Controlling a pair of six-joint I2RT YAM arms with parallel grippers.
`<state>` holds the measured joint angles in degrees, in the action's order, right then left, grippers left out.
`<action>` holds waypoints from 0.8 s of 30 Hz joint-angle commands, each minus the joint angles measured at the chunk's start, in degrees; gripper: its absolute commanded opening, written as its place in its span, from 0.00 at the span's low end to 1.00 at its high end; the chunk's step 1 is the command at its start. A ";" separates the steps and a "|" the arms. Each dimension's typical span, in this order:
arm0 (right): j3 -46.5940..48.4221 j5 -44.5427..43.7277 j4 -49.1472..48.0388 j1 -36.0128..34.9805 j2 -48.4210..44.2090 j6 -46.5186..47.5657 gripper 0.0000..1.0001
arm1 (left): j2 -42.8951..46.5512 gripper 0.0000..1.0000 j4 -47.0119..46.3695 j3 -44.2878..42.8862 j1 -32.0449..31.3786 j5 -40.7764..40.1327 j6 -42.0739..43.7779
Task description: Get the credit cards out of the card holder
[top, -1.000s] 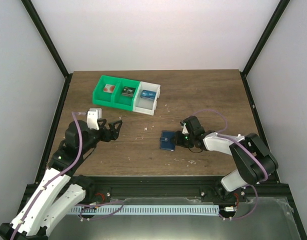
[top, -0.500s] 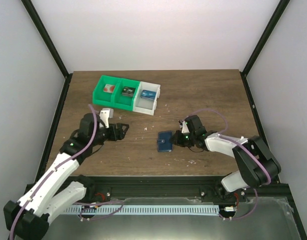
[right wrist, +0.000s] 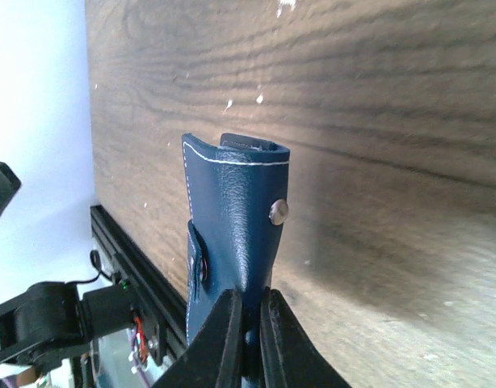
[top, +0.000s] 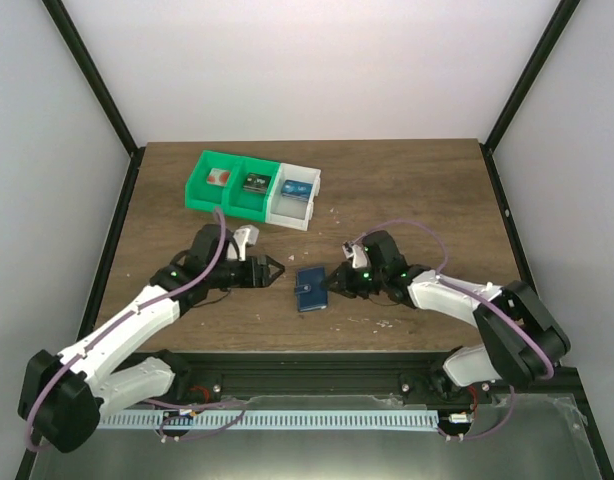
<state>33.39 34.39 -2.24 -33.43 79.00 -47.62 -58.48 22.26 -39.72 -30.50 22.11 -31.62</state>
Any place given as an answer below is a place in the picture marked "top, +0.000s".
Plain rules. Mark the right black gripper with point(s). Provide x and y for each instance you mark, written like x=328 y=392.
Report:
x=342 y=274

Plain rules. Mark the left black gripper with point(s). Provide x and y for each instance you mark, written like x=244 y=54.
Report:
x=261 y=278

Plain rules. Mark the blue card holder wallet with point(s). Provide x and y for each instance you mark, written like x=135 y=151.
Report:
x=310 y=290

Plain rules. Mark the white translucent bin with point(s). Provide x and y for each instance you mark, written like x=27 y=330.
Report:
x=290 y=213

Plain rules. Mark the green bin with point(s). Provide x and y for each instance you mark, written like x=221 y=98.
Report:
x=249 y=205
x=206 y=187

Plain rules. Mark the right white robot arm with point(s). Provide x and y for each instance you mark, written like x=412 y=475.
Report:
x=522 y=342

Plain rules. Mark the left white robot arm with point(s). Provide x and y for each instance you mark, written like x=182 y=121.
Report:
x=66 y=395

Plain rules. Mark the blue card stack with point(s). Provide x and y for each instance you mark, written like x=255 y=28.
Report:
x=296 y=190

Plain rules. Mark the black card stack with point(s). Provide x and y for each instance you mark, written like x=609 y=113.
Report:
x=256 y=183

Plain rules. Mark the red white card stack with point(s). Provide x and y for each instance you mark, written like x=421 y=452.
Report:
x=218 y=177

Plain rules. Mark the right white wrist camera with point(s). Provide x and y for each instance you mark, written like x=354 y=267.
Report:
x=356 y=255

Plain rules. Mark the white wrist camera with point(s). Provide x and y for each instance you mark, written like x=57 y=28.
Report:
x=244 y=237
x=356 y=255

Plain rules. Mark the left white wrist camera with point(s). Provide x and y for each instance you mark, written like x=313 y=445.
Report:
x=244 y=237

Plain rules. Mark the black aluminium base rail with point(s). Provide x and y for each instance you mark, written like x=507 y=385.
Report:
x=410 y=376

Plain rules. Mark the light blue slotted cable duct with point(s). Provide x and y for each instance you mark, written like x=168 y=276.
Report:
x=290 y=420

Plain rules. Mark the left black frame post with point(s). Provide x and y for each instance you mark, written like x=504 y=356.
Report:
x=80 y=53

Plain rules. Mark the black frame post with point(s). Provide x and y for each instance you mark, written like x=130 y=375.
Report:
x=549 y=38
x=80 y=53

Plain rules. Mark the right black frame post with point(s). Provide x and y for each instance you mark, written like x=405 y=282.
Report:
x=549 y=38

